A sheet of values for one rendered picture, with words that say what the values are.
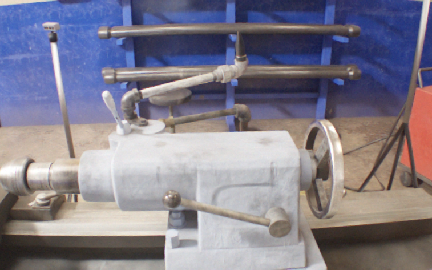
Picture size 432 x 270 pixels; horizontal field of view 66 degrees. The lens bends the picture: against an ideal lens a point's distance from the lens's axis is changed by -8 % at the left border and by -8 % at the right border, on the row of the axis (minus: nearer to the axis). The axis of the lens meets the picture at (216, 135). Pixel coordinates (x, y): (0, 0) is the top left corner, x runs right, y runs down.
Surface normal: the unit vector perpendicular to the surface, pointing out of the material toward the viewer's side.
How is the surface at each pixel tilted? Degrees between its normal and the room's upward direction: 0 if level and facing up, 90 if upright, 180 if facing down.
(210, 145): 0
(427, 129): 90
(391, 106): 90
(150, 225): 48
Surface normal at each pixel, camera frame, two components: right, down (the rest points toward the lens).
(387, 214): 0.04, -0.30
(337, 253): -0.23, -0.80
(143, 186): 0.05, 0.34
